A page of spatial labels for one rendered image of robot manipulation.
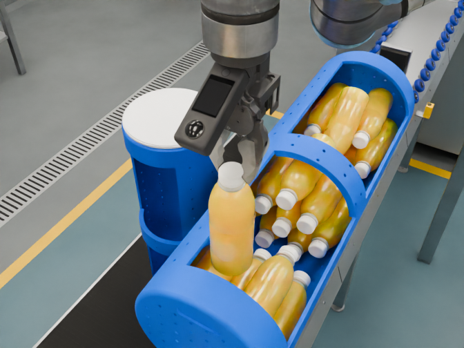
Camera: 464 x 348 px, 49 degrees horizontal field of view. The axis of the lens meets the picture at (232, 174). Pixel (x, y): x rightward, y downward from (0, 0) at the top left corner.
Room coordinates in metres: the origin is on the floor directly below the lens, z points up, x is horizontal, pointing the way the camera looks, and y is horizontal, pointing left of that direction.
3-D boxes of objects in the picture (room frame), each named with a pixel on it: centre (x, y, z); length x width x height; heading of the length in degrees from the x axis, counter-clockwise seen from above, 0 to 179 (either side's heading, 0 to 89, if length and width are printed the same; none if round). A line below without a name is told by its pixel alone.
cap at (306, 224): (0.71, -0.16, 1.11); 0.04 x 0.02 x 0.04; 61
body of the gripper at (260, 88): (0.56, -0.01, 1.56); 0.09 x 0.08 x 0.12; 151
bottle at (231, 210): (0.54, 0.00, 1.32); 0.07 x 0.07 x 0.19
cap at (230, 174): (0.54, 0.00, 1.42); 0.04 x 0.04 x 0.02
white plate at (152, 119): (1.19, 0.18, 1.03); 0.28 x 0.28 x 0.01
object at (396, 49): (1.48, -0.53, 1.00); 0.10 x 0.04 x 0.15; 61
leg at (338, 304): (1.20, -0.45, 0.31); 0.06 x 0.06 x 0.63; 61
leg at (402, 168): (2.06, -0.94, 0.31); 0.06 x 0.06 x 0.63; 61
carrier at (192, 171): (1.19, 0.18, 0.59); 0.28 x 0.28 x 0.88
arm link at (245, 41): (0.56, -0.01, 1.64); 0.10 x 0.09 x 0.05; 61
